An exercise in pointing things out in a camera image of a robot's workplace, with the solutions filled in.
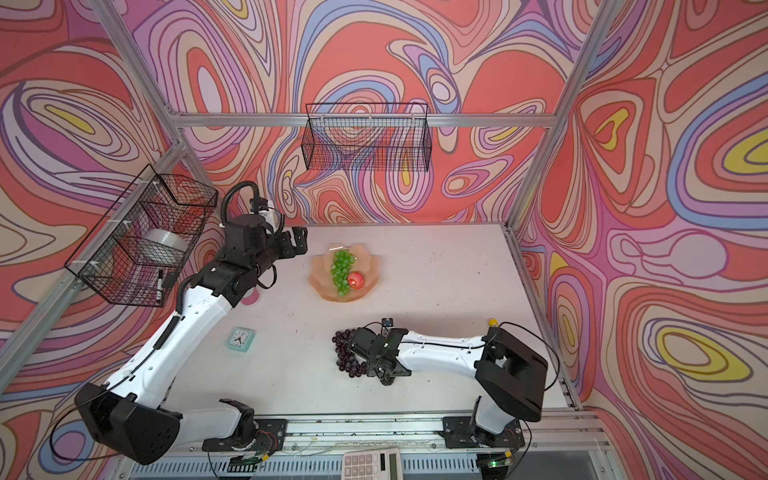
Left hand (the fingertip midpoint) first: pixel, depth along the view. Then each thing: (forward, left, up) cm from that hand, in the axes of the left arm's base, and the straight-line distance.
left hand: (294, 229), depth 75 cm
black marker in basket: (-16, +31, -6) cm, 35 cm away
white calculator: (-47, -20, -30) cm, 60 cm away
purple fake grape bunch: (-23, -12, -29) cm, 39 cm away
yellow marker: (-11, -57, -30) cm, 65 cm away
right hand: (-26, -24, -31) cm, 47 cm away
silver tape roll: (-3, +31, 0) cm, 31 cm away
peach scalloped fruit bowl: (+5, -1, -29) cm, 30 cm away
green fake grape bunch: (+8, -8, -27) cm, 30 cm away
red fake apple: (+3, -13, -28) cm, 31 cm away
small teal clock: (-16, +20, -30) cm, 40 cm away
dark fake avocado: (-29, -23, -30) cm, 48 cm away
